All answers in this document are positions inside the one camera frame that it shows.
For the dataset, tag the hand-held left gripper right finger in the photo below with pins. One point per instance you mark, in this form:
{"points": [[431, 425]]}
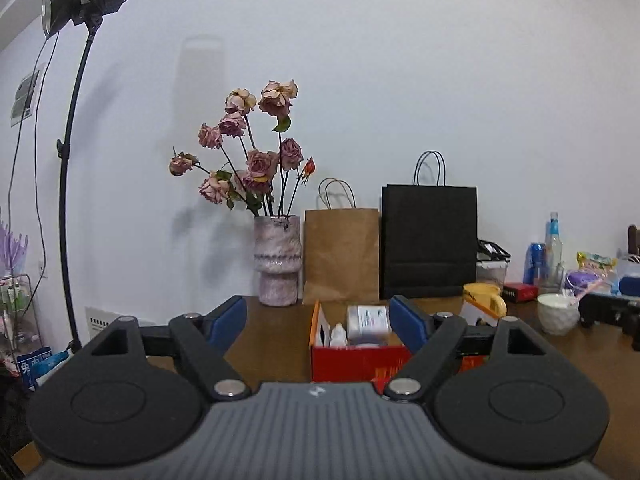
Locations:
{"points": [[406, 320]]}

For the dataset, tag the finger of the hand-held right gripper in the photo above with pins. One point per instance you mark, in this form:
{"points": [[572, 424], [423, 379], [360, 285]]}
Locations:
{"points": [[602, 307]]}

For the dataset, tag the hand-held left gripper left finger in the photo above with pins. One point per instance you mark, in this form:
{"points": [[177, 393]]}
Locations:
{"points": [[227, 321]]}

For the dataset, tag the red cardboard box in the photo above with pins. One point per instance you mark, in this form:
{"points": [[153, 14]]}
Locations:
{"points": [[350, 366]]}

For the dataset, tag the blue pouch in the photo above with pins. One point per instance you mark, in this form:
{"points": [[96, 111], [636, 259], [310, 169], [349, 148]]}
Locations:
{"points": [[629, 285]]}

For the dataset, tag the purple packet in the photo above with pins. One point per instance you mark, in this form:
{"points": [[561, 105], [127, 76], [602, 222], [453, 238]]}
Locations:
{"points": [[582, 277]]}

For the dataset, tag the white ribbed bowl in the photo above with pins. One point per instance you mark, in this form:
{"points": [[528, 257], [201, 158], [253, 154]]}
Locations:
{"points": [[557, 315]]}

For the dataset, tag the yellow green snack packet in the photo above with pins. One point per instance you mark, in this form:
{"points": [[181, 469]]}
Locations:
{"points": [[595, 260]]}

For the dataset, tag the small white dropper bottle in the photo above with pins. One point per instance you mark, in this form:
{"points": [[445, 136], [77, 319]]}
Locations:
{"points": [[339, 336]]}

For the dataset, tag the clear plastic bottle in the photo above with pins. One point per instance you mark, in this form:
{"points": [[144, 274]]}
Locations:
{"points": [[554, 255]]}

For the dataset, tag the mottled purple vase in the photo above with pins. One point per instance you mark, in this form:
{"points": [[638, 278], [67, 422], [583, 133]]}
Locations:
{"points": [[277, 260]]}

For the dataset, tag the yellow mug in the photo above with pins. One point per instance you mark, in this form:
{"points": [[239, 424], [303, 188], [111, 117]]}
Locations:
{"points": [[482, 296]]}

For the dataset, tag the blue drink can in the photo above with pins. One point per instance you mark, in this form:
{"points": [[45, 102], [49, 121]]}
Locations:
{"points": [[534, 265]]}

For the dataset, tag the black paper bag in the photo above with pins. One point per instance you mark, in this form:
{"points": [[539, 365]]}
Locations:
{"points": [[430, 240]]}

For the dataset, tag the small red box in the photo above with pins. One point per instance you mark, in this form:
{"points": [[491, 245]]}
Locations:
{"points": [[520, 291]]}

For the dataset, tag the brown paper bag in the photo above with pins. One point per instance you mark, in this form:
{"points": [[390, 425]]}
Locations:
{"points": [[340, 255]]}

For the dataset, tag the clear container with black lid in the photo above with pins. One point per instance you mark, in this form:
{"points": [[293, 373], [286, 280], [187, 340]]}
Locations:
{"points": [[492, 265]]}

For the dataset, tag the white vented panel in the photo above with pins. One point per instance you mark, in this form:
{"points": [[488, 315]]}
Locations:
{"points": [[100, 322]]}

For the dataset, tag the dried pink roses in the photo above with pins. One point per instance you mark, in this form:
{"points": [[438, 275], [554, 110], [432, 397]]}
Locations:
{"points": [[260, 165]]}

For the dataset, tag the blue white package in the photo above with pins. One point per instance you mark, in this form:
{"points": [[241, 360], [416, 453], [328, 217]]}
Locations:
{"points": [[37, 366]]}

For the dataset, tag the black light stand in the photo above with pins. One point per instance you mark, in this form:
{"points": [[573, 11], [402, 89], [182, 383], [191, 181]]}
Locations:
{"points": [[67, 170]]}

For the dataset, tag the purple artificial plant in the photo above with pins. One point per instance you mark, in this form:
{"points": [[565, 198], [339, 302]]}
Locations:
{"points": [[12, 250]]}

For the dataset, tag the wall notice sheet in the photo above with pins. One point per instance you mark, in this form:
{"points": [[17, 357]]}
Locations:
{"points": [[25, 97]]}

